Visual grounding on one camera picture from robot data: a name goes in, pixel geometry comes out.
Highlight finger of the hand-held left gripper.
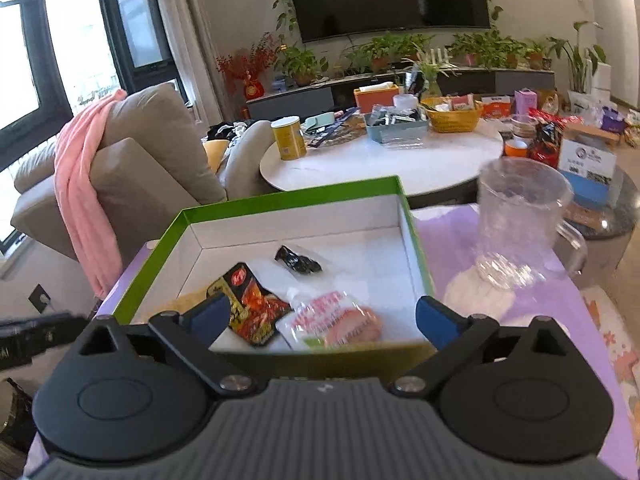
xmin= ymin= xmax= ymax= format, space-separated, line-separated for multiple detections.
xmin=0 ymin=312 xmax=88 ymax=372

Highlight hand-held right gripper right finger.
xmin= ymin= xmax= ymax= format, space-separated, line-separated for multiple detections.
xmin=392 ymin=296 xmax=576 ymax=400

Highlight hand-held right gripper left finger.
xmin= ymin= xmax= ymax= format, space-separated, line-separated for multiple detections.
xmin=75 ymin=292 xmax=257 ymax=396

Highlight red black snack packet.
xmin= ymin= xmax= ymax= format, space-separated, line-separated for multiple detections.
xmin=206 ymin=262 xmax=293 ymax=347

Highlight small black snack packet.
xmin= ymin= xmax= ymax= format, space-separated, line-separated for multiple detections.
xmin=274 ymin=245 xmax=322 ymax=276

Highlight pink white snack packet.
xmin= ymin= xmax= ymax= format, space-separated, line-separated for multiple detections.
xmin=275 ymin=290 xmax=383 ymax=352

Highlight green cardboard box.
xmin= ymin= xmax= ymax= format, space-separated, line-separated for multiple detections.
xmin=111 ymin=176 xmax=437 ymax=376

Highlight purple tablecloth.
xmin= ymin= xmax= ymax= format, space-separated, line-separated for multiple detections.
xmin=25 ymin=205 xmax=636 ymax=480

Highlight clear glass mug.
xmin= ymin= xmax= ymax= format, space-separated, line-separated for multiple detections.
xmin=474 ymin=156 xmax=588 ymax=291

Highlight pink blanket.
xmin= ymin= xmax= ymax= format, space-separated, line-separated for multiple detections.
xmin=54 ymin=89 xmax=128 ymax=301

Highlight yellow cushion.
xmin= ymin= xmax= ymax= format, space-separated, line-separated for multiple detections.
xmin=202 ymin=139 xmax=231 ymax=171

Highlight round white table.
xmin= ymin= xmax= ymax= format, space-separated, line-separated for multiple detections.
xmin=259 ymin=110 xmax=505 ymax=206

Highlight beige sofa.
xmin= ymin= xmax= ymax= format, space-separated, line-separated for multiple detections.
xmin=11 ymin=82 xmax=276 ymax=261

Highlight floral rug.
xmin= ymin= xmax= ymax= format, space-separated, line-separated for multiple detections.
xmin=580 ymin=285 xmax=640 ymax=411

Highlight pile of clothes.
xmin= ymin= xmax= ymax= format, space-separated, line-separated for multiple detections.
xmin=207 ymin=122 xmax=251 ymax=143

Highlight yellow canister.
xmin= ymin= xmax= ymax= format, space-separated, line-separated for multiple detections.
xmin=271 ymin=116 xmax=307 ymax=162

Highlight blue grey tray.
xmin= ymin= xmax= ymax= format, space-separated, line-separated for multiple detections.
xmin=365 ymin=110 xmax=430 ymax=145

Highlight yellow woven basket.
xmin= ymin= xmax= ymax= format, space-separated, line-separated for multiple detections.
xmin=420 ymin=96 xmax=483 ymax=133

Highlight red snack bag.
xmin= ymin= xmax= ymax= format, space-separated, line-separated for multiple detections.
xmin=527 ymin=110 xmax=583 ymax=168

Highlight clear plastic cup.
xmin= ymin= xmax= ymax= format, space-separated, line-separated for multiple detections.
xmin=510 ymin=114 xmax=538 ymax=141

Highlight dark round side table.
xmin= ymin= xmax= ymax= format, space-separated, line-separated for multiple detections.
xmin=560 ymin=165 xmax=638 ymax=241

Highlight long dark box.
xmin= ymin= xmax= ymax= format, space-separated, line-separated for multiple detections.
xmin=306 ymin=107 xmax=361 ymax=150

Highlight cardboard box with white label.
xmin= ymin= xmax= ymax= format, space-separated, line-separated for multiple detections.
xmin=557 ymin=122 xmax=626 ymax=206

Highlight orange white packet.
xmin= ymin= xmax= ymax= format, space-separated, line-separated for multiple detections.
xmin=481 ymin=95 xmax=513 ymax=120

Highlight mint green pouch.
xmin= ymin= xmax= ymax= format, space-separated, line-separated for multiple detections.
xmin=304 ymin=112 xmax=337 ymax=133

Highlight orange tissue box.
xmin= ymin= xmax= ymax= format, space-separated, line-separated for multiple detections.
xmin=353 ymin=82 xmax=401 ymax=114

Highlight grey television cabinet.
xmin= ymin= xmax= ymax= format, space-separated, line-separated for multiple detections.
xmin=245 ymin=67 xmax=556 ymax=121

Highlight pink box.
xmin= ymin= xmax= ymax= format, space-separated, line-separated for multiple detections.
xmin=515 ymin=88 xmax=538 ymax=116

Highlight spider plant in glass vase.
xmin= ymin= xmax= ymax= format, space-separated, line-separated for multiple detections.
xmin=402 ymin=55 xmax=458 ymax=98

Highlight red flowers in red vase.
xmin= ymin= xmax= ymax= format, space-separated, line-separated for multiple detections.
xmin=216 ymin=32 xmax=281 ymax=101

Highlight purple bag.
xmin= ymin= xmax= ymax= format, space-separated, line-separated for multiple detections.
xmin=600 ymin=106 xmax=628 ymax=135

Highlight beige curtain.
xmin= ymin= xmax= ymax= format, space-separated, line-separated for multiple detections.
xmin=150 ymin=0 xmax=236 ymax=121

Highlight small potted green plant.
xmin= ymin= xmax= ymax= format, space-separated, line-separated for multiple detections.
xmin=522 ymin=37 xmax=551 ymax=70

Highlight white appliance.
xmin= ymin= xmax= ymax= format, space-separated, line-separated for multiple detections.
xmin=590 ymin=62 xmax=613 ymax=106

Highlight tall leafy plant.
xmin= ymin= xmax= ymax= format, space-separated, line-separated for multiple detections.
xmin=547 ymin=21 xmax=607 ymax=93

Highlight wall socket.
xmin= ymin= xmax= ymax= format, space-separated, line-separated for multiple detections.
xmin=28 ymin=284 xmax=51 ymax=316

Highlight black window frame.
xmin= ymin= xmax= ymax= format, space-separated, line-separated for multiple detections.
xmin=0 ymin=0 xmax=191 ymax=256

